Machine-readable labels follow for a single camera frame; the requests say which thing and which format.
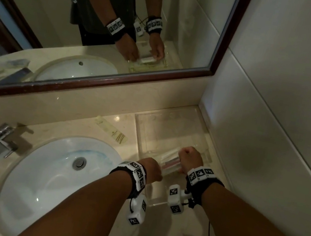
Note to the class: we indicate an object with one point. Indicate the metal sink drain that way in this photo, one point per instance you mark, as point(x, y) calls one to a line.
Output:
point(79, 163)

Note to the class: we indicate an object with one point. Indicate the person's right hand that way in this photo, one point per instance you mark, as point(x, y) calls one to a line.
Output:
point(191, 159)

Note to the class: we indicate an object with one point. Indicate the white oval sink basin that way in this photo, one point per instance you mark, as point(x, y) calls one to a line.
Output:
point(41, 186)

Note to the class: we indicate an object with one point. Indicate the person's left hand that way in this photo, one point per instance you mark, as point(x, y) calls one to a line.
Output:
point(152, 171)

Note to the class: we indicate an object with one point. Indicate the clear plastic tray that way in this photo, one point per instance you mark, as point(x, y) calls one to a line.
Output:
point(171, 128)

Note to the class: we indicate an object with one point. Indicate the clear toothbrush kit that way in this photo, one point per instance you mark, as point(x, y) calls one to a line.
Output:
point(171, 164)

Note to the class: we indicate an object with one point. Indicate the long cream striped toiletry packet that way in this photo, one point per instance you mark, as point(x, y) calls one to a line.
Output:
point(112, 131)

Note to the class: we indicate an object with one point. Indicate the person's left forearm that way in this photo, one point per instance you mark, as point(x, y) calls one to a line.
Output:
point(81, 214)

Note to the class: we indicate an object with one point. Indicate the black wristband with marker tags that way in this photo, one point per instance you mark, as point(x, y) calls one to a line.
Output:
point(202, 177)
point(133, 174)

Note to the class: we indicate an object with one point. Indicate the dark wood framed mirror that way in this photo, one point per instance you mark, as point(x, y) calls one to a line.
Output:
point(197, 15)

